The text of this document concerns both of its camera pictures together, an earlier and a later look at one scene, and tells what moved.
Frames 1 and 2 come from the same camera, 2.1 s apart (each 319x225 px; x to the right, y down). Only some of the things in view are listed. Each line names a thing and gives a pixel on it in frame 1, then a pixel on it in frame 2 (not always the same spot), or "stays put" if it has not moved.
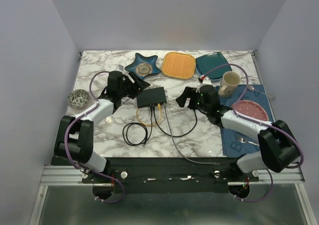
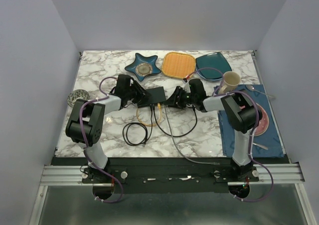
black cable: x=124 y=139 stays put
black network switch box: x=151 y=97 stays put
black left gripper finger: x=140 y=83 to x=141 y=94
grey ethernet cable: x=169 y=127 stays put
